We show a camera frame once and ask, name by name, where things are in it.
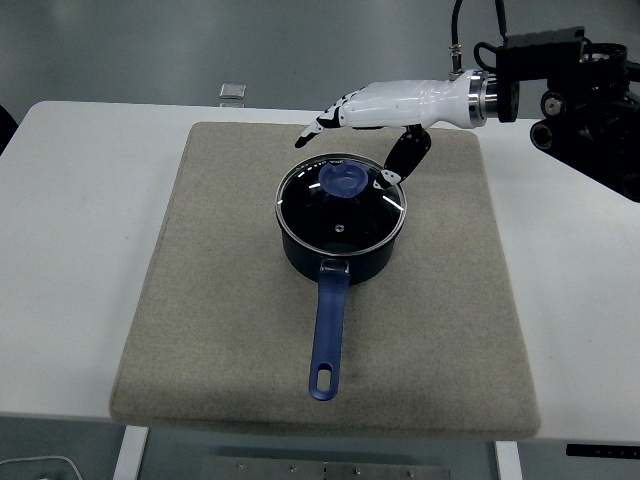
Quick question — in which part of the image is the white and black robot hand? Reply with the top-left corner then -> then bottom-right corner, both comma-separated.
293,69 -> 476,191

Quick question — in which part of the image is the glass pot lid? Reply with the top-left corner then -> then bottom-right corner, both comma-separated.
274,153 -> 407,255

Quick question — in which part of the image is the beige fabric mat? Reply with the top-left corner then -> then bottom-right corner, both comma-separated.
108,121 -> 542,441

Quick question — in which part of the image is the white table leg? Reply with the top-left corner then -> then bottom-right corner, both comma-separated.
493,440 -> 524,480
113,425 -> 150,480

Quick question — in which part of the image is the grey metal plate with screws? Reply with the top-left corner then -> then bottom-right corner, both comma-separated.
200,454 -> 451,480

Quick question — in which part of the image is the black table control panel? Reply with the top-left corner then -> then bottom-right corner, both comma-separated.
565,443 -> 640,458

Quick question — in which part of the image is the dark pot with blue handle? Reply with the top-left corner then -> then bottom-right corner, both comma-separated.
277,214 -> 404,402

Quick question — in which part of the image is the white cable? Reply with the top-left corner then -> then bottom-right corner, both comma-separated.
0,455 -> 82,480

